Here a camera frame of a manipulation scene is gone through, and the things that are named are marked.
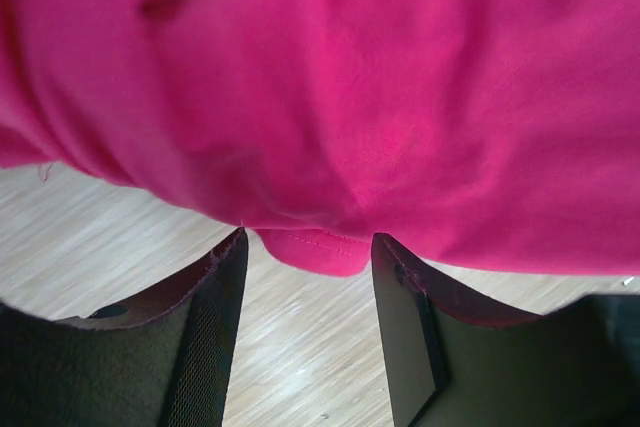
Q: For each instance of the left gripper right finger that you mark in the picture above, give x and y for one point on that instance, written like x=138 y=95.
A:
x=457 y=357

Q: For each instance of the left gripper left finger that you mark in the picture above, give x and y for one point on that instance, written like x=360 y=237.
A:
x=161 y=357

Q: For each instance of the red t-shirt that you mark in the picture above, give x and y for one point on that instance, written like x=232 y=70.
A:
x=491 y=134

